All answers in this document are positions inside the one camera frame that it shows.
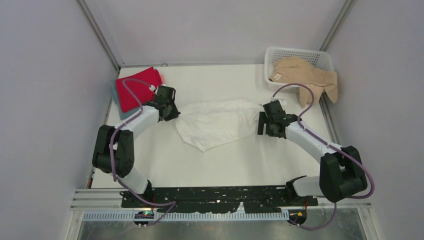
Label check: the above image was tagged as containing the beige t-shirt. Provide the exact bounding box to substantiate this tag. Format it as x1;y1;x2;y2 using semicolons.
268;56;339;108

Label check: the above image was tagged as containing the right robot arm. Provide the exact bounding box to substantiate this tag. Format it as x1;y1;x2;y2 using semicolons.
257;100;368;205

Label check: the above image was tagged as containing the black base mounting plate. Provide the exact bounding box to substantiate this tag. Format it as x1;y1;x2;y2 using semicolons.
119;185;320;215

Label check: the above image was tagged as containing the white t-shirt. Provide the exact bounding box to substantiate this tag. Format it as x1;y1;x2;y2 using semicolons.
175;99;262;152

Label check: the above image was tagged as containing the teal folded t-shirt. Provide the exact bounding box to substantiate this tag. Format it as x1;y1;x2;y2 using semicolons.
109;79;139;120

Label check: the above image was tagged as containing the white plastic basket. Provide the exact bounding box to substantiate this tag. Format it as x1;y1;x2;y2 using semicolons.
263;47;338;94

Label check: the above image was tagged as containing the red folded t-shirt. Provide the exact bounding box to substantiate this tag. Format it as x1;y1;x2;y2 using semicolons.
115;67;163;113

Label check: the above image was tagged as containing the white slotted cable duct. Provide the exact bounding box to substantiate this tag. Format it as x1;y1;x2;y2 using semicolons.
82;210;290;222

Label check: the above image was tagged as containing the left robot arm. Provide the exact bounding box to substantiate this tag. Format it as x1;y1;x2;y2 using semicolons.
92;85;180;207

